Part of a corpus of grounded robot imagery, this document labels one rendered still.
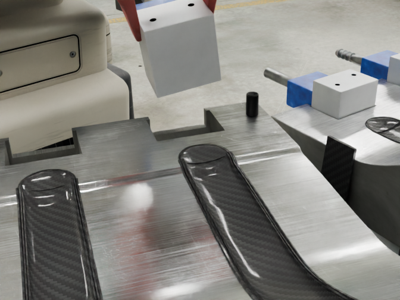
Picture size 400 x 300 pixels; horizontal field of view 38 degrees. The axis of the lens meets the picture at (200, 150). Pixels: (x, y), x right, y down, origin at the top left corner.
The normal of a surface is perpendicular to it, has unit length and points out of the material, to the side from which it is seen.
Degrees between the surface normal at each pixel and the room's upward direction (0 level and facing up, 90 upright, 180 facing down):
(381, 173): 90
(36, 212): 17
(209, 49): 98
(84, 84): 8
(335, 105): 90
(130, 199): 2
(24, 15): 38
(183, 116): 0
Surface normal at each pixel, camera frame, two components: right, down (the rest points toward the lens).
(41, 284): 0.26, -0.86
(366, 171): -0.83, 0.29
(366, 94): 0.56, 0.39
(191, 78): 0.30, 0.57
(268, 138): -0.03, -0.88
